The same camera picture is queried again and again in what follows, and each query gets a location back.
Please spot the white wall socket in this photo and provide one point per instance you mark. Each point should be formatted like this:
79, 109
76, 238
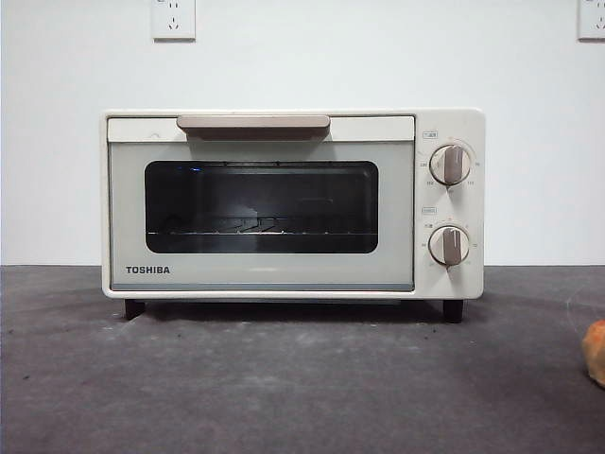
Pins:
173, 23
593, 23

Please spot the cream Toshiba toaster oven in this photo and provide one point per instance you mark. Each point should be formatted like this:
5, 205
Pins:
472, 127

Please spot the cream oven control knob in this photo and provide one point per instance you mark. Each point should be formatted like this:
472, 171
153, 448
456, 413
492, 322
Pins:
449, 245
451, 164

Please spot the golden brown bread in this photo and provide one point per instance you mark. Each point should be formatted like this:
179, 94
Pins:
595, 350

